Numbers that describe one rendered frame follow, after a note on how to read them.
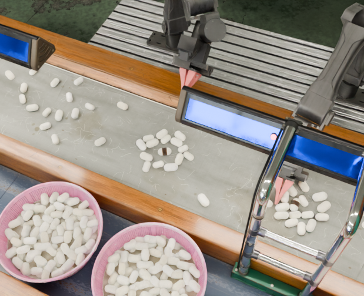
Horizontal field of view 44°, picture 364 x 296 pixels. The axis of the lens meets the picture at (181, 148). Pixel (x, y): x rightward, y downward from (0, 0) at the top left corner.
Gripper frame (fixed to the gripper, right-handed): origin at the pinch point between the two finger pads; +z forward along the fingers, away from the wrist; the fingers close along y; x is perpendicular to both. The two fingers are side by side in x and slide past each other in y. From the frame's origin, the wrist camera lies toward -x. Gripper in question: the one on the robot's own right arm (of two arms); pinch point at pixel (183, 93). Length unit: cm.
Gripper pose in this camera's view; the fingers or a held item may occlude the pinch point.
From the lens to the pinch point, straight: 124.0
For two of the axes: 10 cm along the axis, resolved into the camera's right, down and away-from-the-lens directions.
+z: -3.1, 9.4, 1.5
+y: 9.1, 3.4, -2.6
